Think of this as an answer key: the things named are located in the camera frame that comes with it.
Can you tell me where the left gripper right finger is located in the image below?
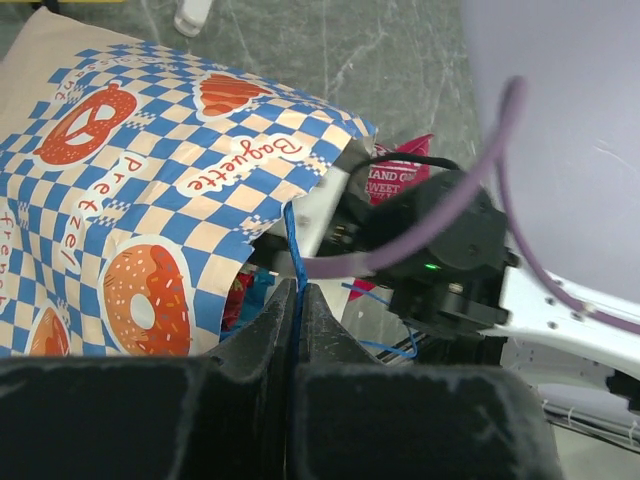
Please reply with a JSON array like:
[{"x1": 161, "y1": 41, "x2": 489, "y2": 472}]
[{"x1": 294, "y1": 284, "x2": 563, "y2": 479}]

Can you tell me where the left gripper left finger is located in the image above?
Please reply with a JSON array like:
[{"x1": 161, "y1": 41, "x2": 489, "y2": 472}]
[{"x1": 1, "y1": 281, "x2": 296, "y2": 479}]

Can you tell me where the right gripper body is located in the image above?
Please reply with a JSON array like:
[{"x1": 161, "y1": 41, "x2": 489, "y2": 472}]
[{"x1": 254, "y1": 159, "x2": 401, "y2": 286}]

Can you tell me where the red chips bag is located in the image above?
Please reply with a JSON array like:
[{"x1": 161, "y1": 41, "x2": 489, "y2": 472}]
[{"x1": 347, "y1": 133, "x2": 434, "y2": 301}]

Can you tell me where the checkered paper bag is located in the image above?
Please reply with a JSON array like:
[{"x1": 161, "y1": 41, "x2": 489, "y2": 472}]
[{"x1": 1, "y1": 9, "x2": 376, "y2": 357}]

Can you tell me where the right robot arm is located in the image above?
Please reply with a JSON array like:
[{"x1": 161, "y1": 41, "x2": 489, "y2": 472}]
[{"x1": 299, "y1": 154, "x2": 639, "y2": 451}]

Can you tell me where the blue red snack bag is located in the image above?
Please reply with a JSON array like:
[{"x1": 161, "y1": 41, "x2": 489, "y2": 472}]
[{"x1": 220, "y1": 269, "x2": 275, "y2": 340}]

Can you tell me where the white board eraser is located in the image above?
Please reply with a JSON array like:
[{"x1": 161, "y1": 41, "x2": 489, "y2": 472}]
[{"x1": 174, "y1": 0, "x2": 214, "y2": 38}]

